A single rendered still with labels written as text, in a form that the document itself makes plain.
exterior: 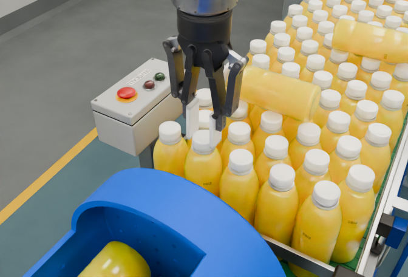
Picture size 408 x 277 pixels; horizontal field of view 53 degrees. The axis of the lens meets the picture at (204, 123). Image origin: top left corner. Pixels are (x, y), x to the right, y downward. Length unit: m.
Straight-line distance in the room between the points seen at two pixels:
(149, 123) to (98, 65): 2.36
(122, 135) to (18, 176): 1.60
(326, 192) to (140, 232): 0.28
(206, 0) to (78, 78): 2.56
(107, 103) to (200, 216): 0.43
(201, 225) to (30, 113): 2.44
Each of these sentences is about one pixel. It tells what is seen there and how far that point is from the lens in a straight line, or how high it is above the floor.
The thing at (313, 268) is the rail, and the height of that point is 0.96.
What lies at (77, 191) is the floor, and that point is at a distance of 2.19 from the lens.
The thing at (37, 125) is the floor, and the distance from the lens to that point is 2.68.
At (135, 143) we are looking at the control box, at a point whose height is 1.04.
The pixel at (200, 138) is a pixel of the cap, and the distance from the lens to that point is 0.69.
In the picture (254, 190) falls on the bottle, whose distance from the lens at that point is 0.70.
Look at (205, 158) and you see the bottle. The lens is 0.70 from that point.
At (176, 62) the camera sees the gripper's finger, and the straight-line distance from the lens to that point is 0.63.
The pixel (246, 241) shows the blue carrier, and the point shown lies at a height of 1.20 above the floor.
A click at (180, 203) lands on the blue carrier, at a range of 0.43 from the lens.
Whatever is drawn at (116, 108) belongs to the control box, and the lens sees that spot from 0.79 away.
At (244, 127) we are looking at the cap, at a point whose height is 1.10.
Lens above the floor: 1.56
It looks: 39 degrees down
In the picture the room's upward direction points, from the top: straight up
